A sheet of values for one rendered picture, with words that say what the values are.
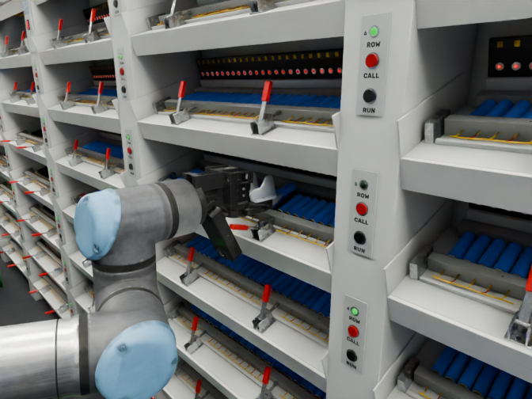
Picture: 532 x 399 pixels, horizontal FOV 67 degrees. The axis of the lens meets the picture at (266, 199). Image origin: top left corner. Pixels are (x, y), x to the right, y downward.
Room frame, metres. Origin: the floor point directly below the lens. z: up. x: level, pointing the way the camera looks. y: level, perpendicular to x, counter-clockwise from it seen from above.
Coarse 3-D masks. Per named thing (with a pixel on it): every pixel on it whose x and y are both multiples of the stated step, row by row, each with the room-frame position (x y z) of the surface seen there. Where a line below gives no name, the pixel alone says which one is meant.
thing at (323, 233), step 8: (256, 216) 0.77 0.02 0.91; (264, 216) 0.75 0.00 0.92; (272, 216) 0.74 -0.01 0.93; (280, 216) 0.73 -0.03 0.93; (288, 216) 0.72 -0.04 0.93; (280, 224) 0.73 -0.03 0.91; (288, 224) 0.71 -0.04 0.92; (296, 224) 0.69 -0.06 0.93; (304, 224) 0.68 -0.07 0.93; (312, 224) 0.68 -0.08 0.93; (320, 224) 0.67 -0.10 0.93; (288, 232) 0.69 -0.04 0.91; (296, 232) 0.70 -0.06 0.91; (304, 232) 0.68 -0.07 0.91; (312, 232) 0.67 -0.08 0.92; (320, 232) 0.65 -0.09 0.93; (328, 232) 0.64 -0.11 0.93; (304, 240) 0.66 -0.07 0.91; (320, 240) 0.66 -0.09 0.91; (328, 240) 0.65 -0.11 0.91
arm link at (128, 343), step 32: (128, 288) 0.49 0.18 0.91; (64, 320) 0.41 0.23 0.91; (96, 320) 0.41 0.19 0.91; (128, 320) 0.41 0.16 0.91; (160, 320) 0.43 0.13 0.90; (0, 352) 0.35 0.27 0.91; (32, 352) 0.36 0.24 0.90; (64, 352) 0.37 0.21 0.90; (96, 352) 0.38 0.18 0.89; (128, 352) 0.37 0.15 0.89; (160, 352) 0.39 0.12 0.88; (0, 384) 0.34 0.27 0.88; (32, 384) 0.35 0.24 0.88; (64, 384) 0.36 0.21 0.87; (96, 384) 0.36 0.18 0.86; (128, 384) 0.37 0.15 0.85; (160, 384) 0.39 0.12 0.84
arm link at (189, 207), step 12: (168, 180) 0.61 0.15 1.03; (180, 180) 0.62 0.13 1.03; (180, 192) 0.59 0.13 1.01; (192, 192) 0.60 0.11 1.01; (180, 204) 0.58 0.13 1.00; (192, 204) 0.59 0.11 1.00; (180, 216) 0.57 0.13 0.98; (192, 216) 0.59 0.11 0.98; (180, 228) 0.58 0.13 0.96; (192, 228) 0.60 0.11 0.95
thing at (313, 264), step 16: (176, 160) 1.08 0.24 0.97; (192, 160) 1.11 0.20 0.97; (208, 160) 1.09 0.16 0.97; (224, 160) 1.04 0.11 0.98; (160, 176) 1.04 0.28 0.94; (176, 176) 1.05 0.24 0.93; (288, 176) 0.87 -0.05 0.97; (304, 176) 0.84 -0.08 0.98; (256, 224) 0.76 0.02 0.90; (240, 240) 0.73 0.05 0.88; (256, 240) 0.71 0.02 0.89; (272, 240) 0.70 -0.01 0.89; (288, 240) 0.69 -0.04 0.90; (256, 256) 0.71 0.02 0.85; (272, 256) 0.67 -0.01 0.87; (288, 256) 0.64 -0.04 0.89; (304, 256) 0.63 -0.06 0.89; (320, 256) 0.62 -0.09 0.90; (288, 272) 0.65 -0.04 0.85; (304, 272) 0.62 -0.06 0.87; (320, 272) 0.59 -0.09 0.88; (320, 288) 0.60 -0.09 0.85
